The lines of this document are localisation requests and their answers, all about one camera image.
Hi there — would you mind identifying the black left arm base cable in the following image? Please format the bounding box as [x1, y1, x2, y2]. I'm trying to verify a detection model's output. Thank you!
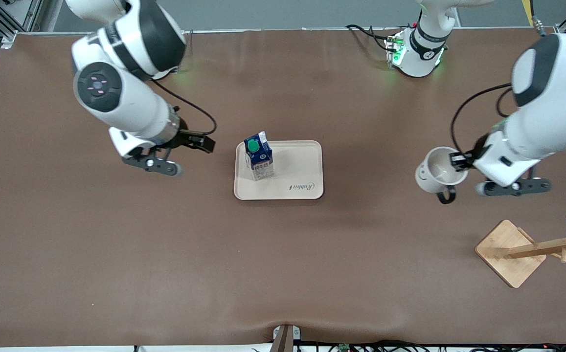
[345, 23, 396, 52]

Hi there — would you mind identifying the white cup black handle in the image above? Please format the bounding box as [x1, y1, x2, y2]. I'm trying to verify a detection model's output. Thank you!
[415, 147, 469, 205]

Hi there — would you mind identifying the blue milk carton green cap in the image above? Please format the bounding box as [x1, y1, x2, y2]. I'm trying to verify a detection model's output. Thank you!
[244, 131, 274, 182]

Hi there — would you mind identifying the table cover sheet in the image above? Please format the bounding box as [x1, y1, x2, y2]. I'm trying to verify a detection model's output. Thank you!
[0, 28, 566, 349]

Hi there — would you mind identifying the beige plastic tray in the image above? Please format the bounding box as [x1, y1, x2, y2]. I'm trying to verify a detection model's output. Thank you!
[234, 140, 324, 201]

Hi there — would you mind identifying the wooden cup rack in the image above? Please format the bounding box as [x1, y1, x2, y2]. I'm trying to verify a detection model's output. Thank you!
[475, 214, 566, 289]

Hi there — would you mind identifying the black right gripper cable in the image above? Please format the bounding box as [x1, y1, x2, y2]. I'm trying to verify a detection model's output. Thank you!
[153, 81, 217, 135]

